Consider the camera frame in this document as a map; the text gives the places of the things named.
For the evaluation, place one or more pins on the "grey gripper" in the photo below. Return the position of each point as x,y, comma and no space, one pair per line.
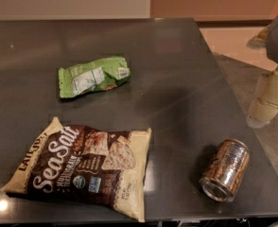
265,105

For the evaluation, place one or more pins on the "orange soda can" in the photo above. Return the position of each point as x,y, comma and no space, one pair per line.
222,178

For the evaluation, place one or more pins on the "green rice chip bag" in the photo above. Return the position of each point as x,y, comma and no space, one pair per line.
100,75

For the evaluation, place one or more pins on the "brown sea salt chip bag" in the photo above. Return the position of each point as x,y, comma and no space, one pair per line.
79,163

